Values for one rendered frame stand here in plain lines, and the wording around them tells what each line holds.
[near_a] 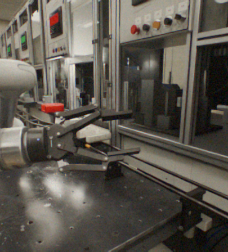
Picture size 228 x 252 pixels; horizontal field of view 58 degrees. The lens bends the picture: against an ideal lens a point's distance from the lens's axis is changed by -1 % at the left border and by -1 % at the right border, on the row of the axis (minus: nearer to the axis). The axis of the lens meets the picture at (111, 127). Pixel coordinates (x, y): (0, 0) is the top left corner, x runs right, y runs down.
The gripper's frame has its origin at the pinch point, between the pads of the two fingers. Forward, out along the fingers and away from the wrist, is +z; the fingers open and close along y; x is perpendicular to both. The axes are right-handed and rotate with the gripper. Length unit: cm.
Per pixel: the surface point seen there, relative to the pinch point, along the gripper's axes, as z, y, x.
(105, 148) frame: 0, -26, -117
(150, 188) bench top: 15, 11, -55
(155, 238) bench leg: 9.6, 28.6, -37.9
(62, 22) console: -21, -123, -82
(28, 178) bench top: -43, -3, -66
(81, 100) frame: -15, -75, -126
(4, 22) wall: -282, -647, -543
